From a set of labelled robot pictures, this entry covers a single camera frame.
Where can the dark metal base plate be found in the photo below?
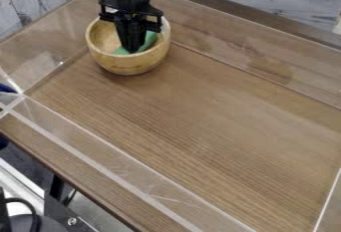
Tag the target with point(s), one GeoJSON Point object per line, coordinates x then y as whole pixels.
{"type": "Point", "coordinates": [64, 216]}

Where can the black table leg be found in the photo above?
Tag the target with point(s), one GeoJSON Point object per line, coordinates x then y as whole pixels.
{"type": "Point", "coordinates": [56, 188]}

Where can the green rectangular block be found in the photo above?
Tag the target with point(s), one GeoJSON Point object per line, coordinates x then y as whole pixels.
{"type": "Point", "coordinates": [151, 37]}

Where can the clear acrylic tray walls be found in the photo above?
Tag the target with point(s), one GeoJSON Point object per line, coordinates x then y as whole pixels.
{"type": "Point", "coordinates": [218, 143]}

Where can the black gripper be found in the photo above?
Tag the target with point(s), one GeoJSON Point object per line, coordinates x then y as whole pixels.
{"type": "Point", "coordinates": [148, 20]}

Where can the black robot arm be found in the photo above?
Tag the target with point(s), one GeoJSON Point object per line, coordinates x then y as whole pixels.
{"type": "Point", "coordinates": [132, 5]}

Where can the light wooden bowl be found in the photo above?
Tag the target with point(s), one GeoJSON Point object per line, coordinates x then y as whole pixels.
{"type": "Point", "coordinates": [103, 43]}

